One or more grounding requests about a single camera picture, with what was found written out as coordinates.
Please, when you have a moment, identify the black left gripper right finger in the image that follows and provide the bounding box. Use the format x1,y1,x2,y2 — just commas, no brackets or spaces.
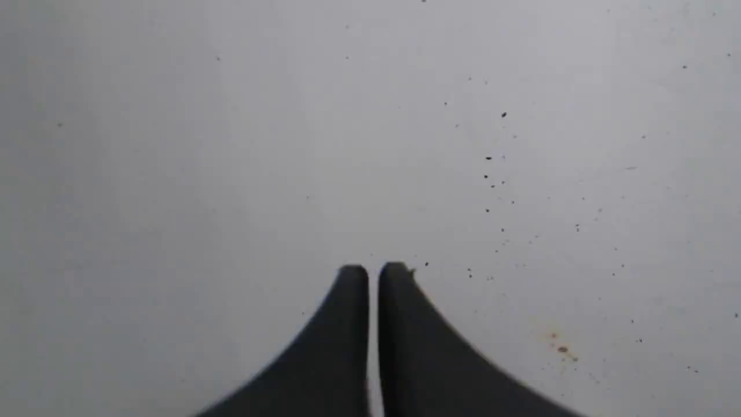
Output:
378,263,574,416

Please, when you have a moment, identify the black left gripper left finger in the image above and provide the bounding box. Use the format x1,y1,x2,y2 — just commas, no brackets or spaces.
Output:
201,265,370,416

